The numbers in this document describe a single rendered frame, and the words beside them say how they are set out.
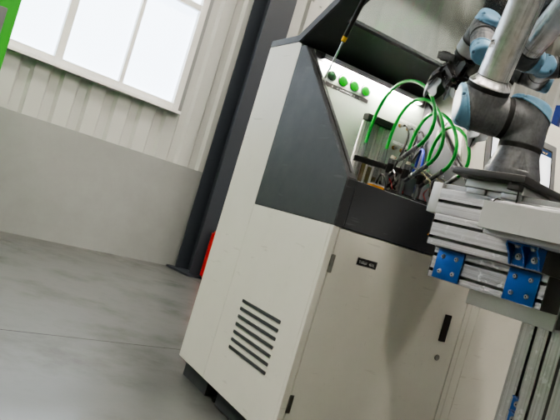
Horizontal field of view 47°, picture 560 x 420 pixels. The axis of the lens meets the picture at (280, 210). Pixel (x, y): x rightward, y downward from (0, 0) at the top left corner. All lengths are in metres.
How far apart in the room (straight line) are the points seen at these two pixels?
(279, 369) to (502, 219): 0.92
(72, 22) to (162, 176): 1.62
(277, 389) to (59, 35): 4.38
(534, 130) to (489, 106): 0.14
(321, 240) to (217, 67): 4.66
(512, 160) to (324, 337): 0.82
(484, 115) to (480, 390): 1.23
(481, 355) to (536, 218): 1.12
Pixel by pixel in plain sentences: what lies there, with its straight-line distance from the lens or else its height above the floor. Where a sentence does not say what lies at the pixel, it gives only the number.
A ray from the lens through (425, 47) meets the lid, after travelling 2.74.
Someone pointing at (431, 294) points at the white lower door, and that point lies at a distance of 2.37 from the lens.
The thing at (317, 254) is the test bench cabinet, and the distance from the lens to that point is 2.09.
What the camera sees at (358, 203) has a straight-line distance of 2.10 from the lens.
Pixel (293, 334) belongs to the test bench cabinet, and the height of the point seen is 0.41.
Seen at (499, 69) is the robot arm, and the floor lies 1.29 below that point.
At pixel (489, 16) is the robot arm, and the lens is 2.12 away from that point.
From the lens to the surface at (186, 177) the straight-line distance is 6.48.
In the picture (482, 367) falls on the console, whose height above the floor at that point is 0.44.
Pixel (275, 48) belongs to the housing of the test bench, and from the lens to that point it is 2.85.
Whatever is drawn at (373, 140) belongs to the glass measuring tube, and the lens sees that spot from 2.77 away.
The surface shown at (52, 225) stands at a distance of 6.02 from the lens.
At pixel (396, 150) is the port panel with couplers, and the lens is 2.86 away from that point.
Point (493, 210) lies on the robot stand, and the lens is 1.65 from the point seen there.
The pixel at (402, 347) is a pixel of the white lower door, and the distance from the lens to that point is 2.34.
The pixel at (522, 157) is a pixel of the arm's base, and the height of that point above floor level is 1.10.
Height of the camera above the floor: 0.75
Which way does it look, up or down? 1 degrees up
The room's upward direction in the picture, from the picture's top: 17 degrees clockwise
